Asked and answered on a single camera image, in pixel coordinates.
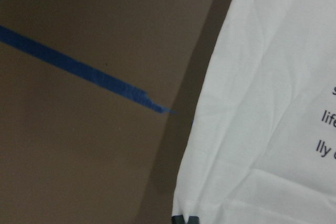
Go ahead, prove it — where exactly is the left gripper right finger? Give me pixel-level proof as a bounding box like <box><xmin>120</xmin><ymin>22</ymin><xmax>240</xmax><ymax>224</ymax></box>
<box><xmin>187</xmin><ymin>216</ymin><xmax>200</xmax><ymax>224</ymax></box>

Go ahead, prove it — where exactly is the white printed long-sleeve shirt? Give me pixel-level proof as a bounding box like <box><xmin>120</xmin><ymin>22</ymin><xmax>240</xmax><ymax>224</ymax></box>
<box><xmin>172</xmin><ymin>0</ymin><xmax>335</xmax><ymax>223</ymax></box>

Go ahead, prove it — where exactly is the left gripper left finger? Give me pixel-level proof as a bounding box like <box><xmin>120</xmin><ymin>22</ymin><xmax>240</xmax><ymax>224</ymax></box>
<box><xmin>171</xmin><ymin>215</ymin><xmax>186</xmax><ymax>224</ymax></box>

